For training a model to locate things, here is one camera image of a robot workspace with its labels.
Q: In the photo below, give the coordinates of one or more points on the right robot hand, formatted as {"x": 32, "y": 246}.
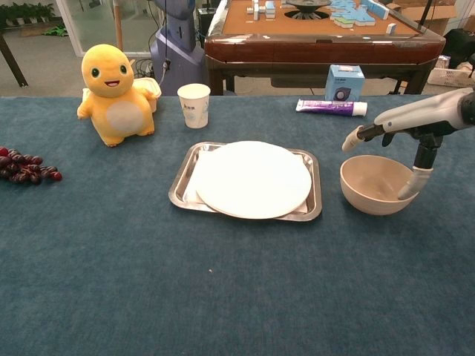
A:
{"x": 426, "y": 113}

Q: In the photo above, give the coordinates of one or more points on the beige bowl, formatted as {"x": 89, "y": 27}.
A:
{"x": 356, "y": 193}

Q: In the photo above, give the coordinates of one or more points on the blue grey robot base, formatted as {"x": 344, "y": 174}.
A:
{"x": 180, "y": 48}

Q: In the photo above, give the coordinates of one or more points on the silver metal tray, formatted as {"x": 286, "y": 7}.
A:
{"x": 178, "y": 194}

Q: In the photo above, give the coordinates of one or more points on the white plastic basket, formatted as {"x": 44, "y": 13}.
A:
{"x": 451, "y": 76}

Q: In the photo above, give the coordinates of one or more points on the black bag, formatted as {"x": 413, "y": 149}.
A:
{"x": 460, "y": 44}

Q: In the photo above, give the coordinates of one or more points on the light blue product box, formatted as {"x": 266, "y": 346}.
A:
{"x": 345, "y": 83}

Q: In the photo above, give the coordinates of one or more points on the single blue white mahjong tile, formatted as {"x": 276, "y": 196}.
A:
{"x": 390, "y": 29}

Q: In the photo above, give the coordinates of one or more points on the cardboard box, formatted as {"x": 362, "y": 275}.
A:
{"x": 438, "y": 15}

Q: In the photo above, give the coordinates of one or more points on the purple white toothpaste tube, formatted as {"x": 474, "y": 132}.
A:
{"x": 326, "y": 107}

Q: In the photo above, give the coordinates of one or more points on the brown mahjong table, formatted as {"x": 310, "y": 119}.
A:
{"x": 315, "y": 48}

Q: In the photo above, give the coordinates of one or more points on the black mahjong table dial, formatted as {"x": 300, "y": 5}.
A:
{"x": 308, "y": 9}

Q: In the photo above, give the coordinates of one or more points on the white round plate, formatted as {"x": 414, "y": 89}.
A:
{"x": 252, "y": 178}

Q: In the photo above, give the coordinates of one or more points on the white paper cup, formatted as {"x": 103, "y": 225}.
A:
{"x": 194, "y": 107}

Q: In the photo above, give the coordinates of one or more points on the blue tablecloth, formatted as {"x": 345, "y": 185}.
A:
{"x": 237, "y": 278}

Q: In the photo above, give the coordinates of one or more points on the cream plastic container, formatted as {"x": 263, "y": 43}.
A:
{"x": 150, "y": 86}

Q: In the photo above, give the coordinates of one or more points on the yellow plush dinosaur toy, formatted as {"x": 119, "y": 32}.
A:
{"x": 118, "y": 111}

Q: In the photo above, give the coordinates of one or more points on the wooden pole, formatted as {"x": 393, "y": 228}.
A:
{"x": 118, "y": 26}

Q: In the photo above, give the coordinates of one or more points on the green floor object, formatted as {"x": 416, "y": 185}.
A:
{"x": 55, "y": 30}

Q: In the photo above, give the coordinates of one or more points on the bunch of red grapes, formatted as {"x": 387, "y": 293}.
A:
{"x": 26, "y": 170}

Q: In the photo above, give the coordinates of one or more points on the row of potted plants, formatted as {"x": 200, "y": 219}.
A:
{"x": 26, "y": 13}

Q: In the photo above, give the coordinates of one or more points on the black table leg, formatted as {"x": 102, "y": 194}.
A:
{"x": 13, "y": 63}

